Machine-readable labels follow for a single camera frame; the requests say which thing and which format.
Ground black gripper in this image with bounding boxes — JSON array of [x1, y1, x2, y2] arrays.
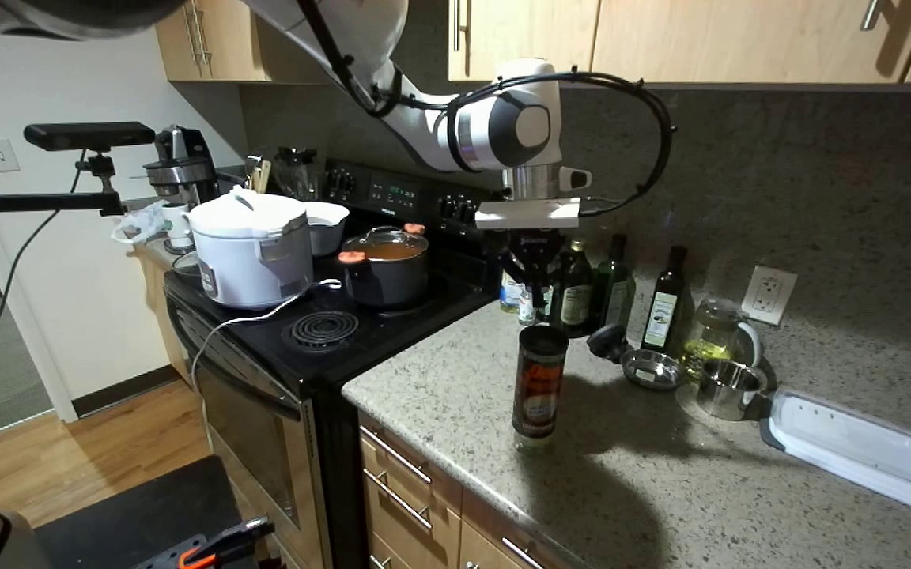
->
[[503, 228, 575, 310]]

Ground tall cylindrical container black label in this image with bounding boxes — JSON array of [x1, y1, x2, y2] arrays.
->
[[513, 323, 572, 443]]

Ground glass pot lid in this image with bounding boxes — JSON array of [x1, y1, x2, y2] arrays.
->
[[355, 221, 432, 266]]

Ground slim dark glass bottle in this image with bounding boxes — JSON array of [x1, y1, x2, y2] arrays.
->
[[529, 282, 556, 327]]

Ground clear plastic water bottle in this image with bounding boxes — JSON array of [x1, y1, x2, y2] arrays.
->
[[496, 268, 529, 316]]

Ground wide dark olive oil bottle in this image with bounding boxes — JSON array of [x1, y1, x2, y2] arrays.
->
[[550, 237, 599, 340]]

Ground slim dark green bottle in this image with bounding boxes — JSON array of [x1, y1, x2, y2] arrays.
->
[[593, 230, 640, 333]]

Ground small black round object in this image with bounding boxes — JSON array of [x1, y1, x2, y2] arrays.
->
[[586, 323, 634, 366]]

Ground dark bottle white label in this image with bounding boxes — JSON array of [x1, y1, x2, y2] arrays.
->
[[640, 244, 689, 357]]

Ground small metal bowl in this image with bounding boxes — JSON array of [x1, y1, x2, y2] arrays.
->
[[620, 345, 687, 394]]

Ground glass jar yellow oil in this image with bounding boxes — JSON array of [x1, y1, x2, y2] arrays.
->
[[684, 296, 756, 374]]

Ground metal cup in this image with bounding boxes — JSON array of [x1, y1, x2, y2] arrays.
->
[[689, 355, 777, 423]]

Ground white bowl pot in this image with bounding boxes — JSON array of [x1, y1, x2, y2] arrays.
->
[[302, 199, 355, 262]]

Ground wooden lower drawer cabinet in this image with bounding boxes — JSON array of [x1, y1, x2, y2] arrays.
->
[[355, 408, 586, 569]]

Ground dark glass kettle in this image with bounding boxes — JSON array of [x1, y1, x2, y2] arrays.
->
[[267, 141, 328, 201]]

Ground white rice cooker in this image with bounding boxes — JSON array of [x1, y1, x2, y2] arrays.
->
[[186, 182, 316, 313]]

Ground black kitchen stove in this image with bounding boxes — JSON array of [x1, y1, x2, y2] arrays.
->
[[166, 153, 513, 569]]

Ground wooden upper cabinet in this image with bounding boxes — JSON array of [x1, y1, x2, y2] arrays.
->
[[444, 0, 911, 96]]

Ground white plastic tray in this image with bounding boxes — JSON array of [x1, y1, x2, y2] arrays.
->
[[756, 383, 911, 517]]

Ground black coffee maker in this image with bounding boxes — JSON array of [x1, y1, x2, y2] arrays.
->
[[144, 123, 220, 209]]

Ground black orange clamp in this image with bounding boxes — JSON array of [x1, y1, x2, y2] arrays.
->
[[134, 514, 278, 569]]

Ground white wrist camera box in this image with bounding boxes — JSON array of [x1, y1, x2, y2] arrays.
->
[[473, 197, 586, 234]]

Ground dark pot orange handles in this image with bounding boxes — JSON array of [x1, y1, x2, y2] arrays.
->
[[336, 221, 433, 313]]

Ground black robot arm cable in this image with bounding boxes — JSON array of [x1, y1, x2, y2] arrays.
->
[[296, 0, 682, 224]]

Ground white wall outlet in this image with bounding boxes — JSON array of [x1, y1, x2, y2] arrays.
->
[[737, 262, 800, 327]]

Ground metal cabinet handle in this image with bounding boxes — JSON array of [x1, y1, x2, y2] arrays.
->
[[857, 0, 911, 79], [453, 0, 474, 58]]

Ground white rice cooker cord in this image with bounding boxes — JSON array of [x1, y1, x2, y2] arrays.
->
[[185, 275, 345, 390]]

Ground light wooden wall cabinet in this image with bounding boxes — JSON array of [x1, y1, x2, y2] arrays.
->
[[153, 0, 290, 89]]

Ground black stereo camera bar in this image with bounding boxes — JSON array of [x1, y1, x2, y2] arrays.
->
[[23, 116, 157, 153]]

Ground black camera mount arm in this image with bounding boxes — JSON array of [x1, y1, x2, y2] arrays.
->
[[0, 147, 130, 221]]

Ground thin black camera cable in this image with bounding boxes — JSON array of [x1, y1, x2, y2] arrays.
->
[[0, 153, 88, 345]]

